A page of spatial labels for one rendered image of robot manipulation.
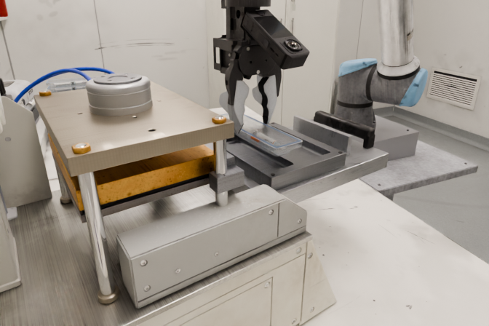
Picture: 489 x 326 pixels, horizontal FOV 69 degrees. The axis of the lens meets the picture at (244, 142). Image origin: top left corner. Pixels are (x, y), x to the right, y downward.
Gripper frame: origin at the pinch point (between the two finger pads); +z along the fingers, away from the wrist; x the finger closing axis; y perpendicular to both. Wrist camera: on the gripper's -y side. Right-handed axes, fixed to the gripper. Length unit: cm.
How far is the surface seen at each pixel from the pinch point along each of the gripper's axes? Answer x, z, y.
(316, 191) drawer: -5.0, 9.4, -10.9
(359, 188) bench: -42, 29, 8
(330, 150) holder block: -11.1, 4.8, -7.5
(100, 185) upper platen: 27.5, -1.3, -10.0
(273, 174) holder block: 2.9, 4.8, -9.2
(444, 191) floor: -204, 103, 53
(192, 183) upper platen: 16.9, 1.7, -10.1
